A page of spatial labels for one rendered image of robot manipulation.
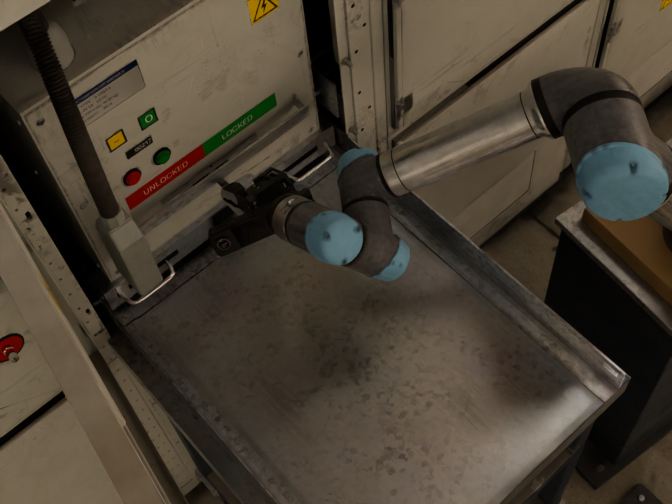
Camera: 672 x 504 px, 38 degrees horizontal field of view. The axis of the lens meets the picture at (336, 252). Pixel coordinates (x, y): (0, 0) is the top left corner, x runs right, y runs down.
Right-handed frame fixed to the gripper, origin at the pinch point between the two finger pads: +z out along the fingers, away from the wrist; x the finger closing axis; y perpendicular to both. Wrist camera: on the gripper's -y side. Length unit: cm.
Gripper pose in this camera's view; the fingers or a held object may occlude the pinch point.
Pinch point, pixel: (223, 196)
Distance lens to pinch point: 171.1
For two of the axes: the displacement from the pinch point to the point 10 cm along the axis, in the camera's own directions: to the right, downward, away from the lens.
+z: -5.4, -2.7, 8.0
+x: -3.9, -7.6, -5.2
